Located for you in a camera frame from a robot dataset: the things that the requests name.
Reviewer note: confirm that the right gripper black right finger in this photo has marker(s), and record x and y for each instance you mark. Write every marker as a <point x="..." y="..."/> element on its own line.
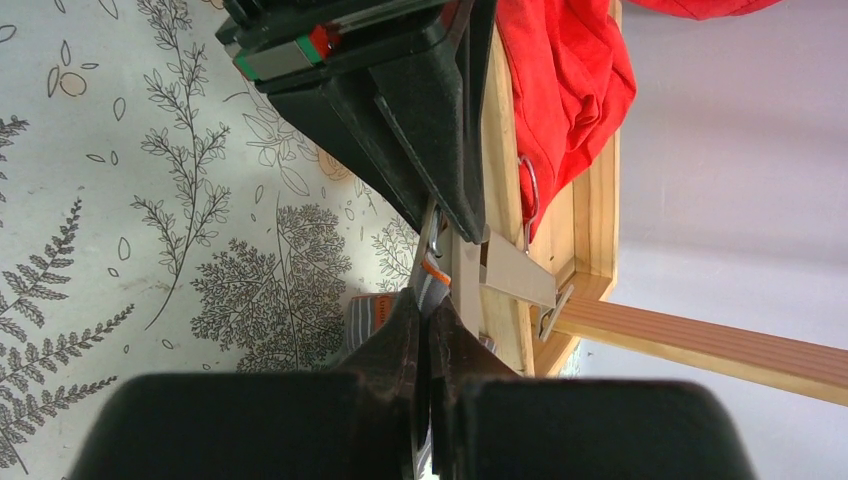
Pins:
<point x="490" y="423"/>

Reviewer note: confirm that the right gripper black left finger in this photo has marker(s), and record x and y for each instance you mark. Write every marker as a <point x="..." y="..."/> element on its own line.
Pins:
<point x="356" y="421"/>

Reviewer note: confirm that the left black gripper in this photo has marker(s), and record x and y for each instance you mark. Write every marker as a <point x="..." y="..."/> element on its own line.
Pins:
<point x="393" y="90"/>

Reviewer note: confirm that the wooden clip hanger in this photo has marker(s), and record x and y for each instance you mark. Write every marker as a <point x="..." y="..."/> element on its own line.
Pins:
<point x="460" y="255"/>

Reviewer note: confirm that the red tank top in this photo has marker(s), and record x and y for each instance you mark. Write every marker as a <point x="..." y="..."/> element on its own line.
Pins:
<point x="572" y="86"/>

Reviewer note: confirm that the wooden clothes rack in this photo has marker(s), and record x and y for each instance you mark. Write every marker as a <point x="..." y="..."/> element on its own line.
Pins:
<point x="578" y="243"/>

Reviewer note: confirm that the floral patterned table mat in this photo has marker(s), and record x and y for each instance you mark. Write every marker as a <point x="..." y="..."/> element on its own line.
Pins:
<point x="158" y="214"/>

